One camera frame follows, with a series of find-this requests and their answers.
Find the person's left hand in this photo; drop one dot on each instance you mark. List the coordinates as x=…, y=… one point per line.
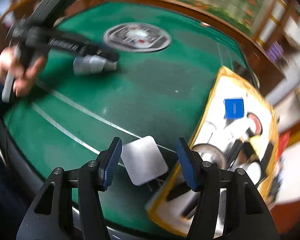
x=24, y=78

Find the black tape roll beige core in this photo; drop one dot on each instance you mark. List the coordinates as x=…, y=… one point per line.
x=212, y=154

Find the black tape roll red core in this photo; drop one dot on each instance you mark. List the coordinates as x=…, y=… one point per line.
x=255, y=126

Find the yellow taped foam tray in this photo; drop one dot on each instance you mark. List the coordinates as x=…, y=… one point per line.
x=220, y=187

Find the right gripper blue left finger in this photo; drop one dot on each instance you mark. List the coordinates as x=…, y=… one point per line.
x=108, y=161

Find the blue white medicine box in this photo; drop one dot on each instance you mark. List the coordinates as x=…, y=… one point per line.
x=234, y=108

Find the yellow tape roll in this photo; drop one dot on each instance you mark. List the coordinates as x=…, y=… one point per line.
x=259, y=144

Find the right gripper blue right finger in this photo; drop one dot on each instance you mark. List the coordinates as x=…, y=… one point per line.
x=190, y=164

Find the white pill bottle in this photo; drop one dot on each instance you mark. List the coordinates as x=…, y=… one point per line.
x=253, y=170
x=86, y=65

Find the round mahjong control panel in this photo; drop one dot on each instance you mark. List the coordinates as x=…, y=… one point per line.
x=136, y=37

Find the red plastic bag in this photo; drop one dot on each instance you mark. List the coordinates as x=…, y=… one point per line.
x=283, y=142

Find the purple bottles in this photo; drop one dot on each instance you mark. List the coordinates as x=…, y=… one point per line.
x=275, y=52

